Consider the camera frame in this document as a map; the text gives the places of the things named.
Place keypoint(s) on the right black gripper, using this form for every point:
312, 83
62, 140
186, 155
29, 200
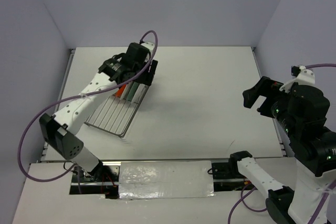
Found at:
265, 85

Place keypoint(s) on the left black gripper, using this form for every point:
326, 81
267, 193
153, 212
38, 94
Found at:
146, 78

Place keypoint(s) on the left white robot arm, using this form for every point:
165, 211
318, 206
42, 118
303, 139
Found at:
60, 129

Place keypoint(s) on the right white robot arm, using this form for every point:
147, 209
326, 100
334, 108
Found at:
313, 145

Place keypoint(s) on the green plate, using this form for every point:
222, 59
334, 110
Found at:
132, 91

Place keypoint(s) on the white plate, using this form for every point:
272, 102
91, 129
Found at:
125, 91

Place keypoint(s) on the orange plate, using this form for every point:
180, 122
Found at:
120, 91

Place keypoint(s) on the silver foil tape sheet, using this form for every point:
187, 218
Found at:
163, 180

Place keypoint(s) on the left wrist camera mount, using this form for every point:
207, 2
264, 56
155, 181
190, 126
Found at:
149, 46

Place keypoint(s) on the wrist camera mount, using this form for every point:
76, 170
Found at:
300, 75
149, 46

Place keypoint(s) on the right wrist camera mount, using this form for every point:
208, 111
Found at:
300, 75

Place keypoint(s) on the grey wire dish rack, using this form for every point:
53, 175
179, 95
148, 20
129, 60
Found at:
115, 116

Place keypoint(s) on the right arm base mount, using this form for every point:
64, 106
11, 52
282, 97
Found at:
228, 169

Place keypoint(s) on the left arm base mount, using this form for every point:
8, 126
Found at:
106, 184

